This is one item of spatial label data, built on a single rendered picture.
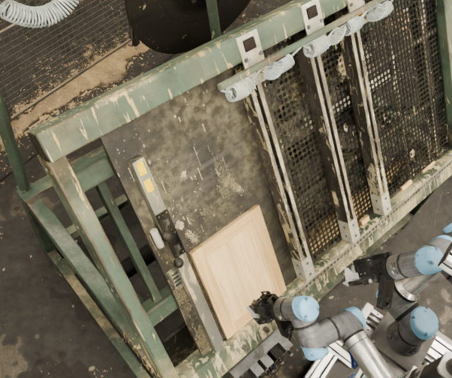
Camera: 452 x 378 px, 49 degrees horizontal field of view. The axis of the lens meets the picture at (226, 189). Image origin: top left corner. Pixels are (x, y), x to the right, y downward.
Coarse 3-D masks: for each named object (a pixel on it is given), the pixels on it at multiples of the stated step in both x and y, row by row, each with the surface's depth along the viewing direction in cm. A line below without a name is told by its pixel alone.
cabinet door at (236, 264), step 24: (240, 216) 210; (216, 240) 203; (240, 240) 211; (264, 240) 219; (216, 264) 206; (240, 264) 214; (264, 264) 223; (216, 288) 209; (240, 288) 217; (264, 288) 226; (216, 312) 212; (240, 312) 221
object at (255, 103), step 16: (256, 32) 181; (240, 48) 179; (256, 48) 183; (240, 64) 187; (256, 80) 186; (256, 96) 192; (256, 112) 194; (256, 128) 200; (272, 128) 200; (256, 144) 206; (272, 144) 204; (272, 160) 204; (272, 176) 210; (272, 192) 217; (288, 192) 214; (288, 208) 216; (288, 224) 220; (304, 240) 227; (304, 256) 231; (304, 272) 232
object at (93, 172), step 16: (416, 32) 264; (416, 48) 269; (96, 160) 172; (80, 176) 169; (96, 176) 172; (112, 176) 176; (112, 208) 180; (128, 240) 187; (144, 272) 194; (144, 304) 202; (160, 304) 200; (176, 304) 205; (160, 320) 202
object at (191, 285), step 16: (128, 160) 174; (144, 160) 173; (144, 176) 175; (144, 192) 176; (160, 208) 181; (192, 272) 197; (192, 288) 198; (192, 304) 204; (208, 320) 207; (208, 336) 210
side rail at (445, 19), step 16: (432, 0) 258; (448, 0) 255; (448, 16) 259; (448, 32) 262; (448, 48) 265; (448, 64) 270; (448, 80) 275; (448, 96) 280; (448, 112) 285; (448, 128) 291
